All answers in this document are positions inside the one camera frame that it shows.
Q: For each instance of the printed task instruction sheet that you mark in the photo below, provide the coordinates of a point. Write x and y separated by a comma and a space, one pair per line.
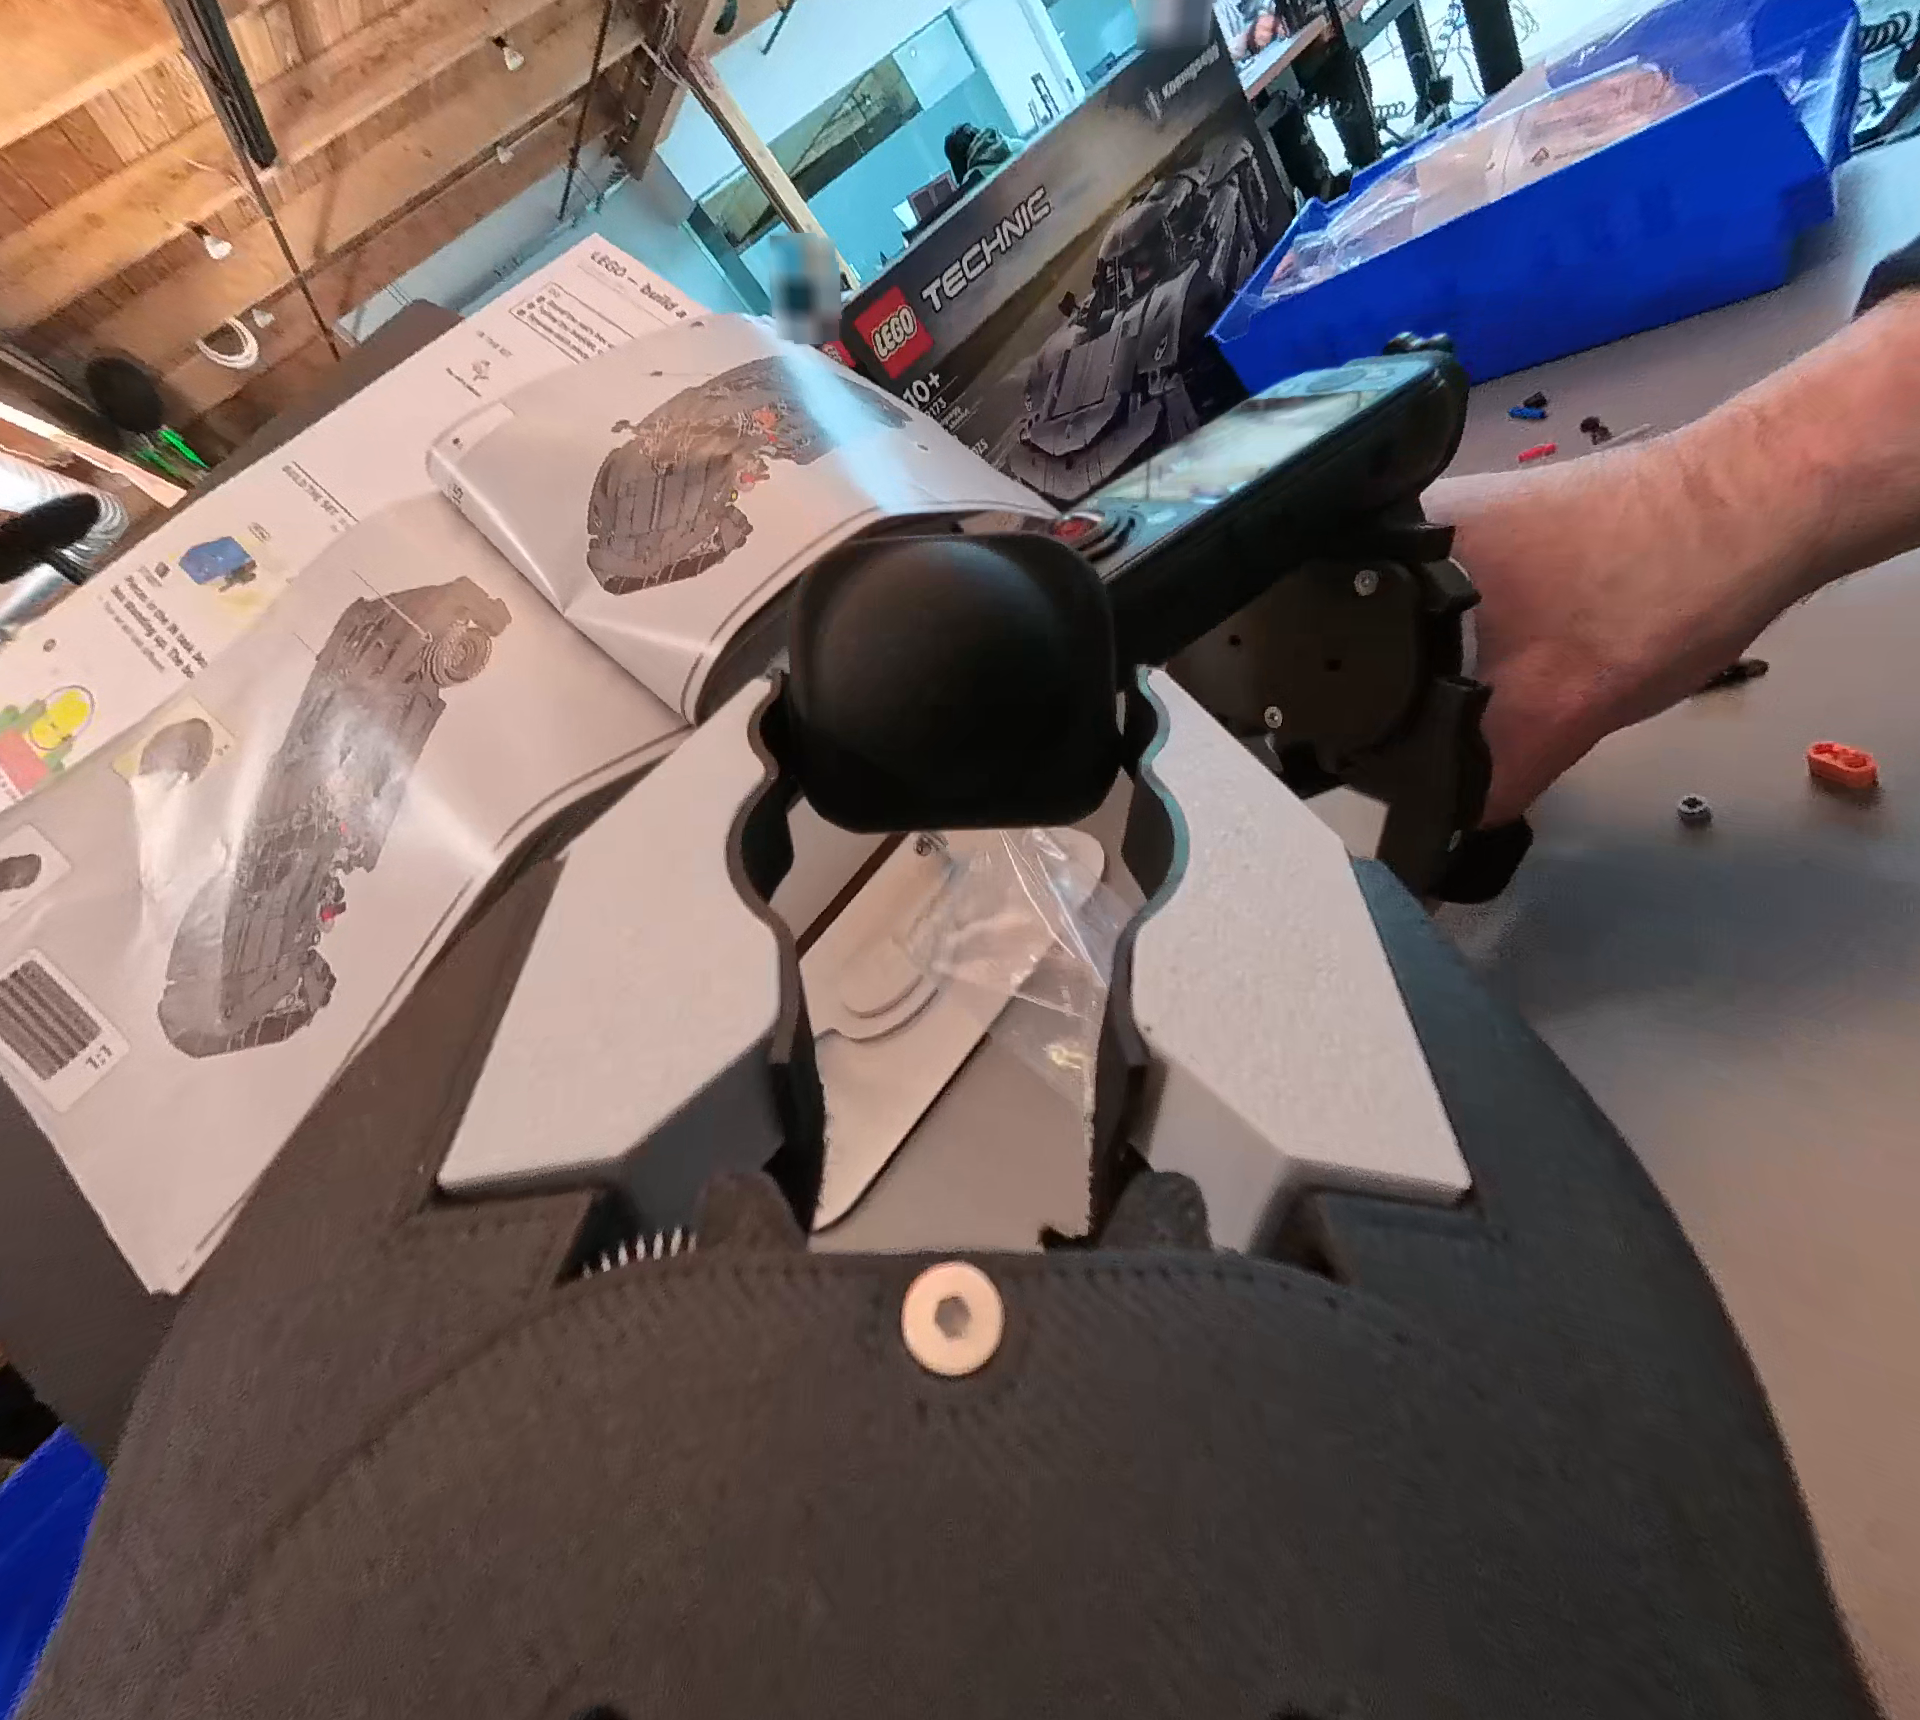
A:
601, 295

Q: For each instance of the person's right hand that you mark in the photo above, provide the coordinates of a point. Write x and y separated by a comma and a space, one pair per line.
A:
1621, 594

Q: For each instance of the small orange lego piece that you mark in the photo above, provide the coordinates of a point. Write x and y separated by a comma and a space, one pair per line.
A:
1842, 764

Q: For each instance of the dark lego set box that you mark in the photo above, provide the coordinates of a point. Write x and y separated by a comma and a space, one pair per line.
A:
1081, 250

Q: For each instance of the open instruction book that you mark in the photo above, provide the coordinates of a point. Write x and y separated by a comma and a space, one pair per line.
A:
450, 775

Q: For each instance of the black lego tyre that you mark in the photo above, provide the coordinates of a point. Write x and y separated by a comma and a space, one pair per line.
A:
952, 685

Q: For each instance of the clear plastic bags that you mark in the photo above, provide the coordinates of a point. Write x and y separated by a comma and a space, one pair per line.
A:
1501, 160

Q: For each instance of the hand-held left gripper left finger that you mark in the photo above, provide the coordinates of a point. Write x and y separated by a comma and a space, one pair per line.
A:
631, 1001

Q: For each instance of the white book stand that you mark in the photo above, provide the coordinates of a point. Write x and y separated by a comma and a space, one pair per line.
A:
884, 1044

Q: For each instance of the small white lego pin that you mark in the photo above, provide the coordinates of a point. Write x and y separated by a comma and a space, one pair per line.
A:
1612, 430

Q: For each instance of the thin black lego strip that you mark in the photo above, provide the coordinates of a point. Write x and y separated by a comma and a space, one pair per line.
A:
1737, 673

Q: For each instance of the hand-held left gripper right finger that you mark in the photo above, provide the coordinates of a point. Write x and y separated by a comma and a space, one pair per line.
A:
1290, 1001

